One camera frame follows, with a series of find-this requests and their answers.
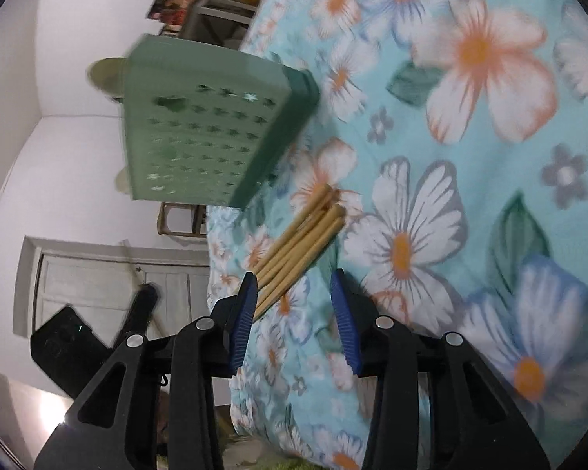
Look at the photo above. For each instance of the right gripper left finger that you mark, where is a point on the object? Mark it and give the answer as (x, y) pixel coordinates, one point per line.
(112, 423)

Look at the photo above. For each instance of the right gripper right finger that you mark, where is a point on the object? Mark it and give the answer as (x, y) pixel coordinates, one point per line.
(474, 423)

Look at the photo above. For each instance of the beige soup ladle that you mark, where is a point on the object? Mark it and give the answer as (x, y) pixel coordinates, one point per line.
(122, 182)

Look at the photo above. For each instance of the white rice paddle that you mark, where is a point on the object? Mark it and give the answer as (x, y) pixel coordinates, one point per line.
(107, 76)

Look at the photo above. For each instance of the white panel door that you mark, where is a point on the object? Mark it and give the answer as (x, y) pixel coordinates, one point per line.
(99, 282)

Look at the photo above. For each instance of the wooden chair black seat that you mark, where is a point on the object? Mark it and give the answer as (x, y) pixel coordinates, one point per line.
(182, 220)

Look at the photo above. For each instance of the green plastic utensil holder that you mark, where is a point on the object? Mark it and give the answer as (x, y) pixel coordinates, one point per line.
(206, 125)

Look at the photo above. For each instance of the floral blue tablecloth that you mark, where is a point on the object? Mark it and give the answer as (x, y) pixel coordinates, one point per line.
(456, 135)

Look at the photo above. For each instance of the white work table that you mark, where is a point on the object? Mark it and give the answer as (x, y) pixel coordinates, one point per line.
(222, 23)

